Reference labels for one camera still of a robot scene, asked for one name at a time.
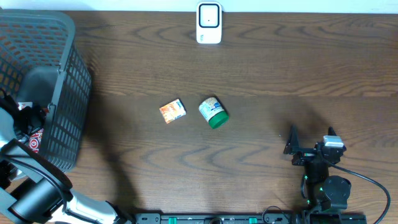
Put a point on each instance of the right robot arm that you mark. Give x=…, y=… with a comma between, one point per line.
x=327, y=195

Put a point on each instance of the green-lidded white jar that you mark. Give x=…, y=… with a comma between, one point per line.
x=213, y=112

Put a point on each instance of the orange snack packet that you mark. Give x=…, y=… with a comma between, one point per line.
x=172, y=111

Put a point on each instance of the white barcode scanner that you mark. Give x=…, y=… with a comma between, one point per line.
x=209, y=22

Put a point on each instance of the grey plastic mesh basket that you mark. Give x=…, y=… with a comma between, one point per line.
x=40, y=63

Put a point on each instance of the orange Top chocolate bar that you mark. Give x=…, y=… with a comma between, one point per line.
x=35, y=141

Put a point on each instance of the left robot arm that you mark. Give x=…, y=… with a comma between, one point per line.
x=32, y=189

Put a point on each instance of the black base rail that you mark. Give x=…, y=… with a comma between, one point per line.
x=269, y=217

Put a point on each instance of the white Panadol medicine box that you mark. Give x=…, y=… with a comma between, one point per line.
x=22, y=105

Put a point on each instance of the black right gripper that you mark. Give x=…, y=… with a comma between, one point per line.
x=293, y=147

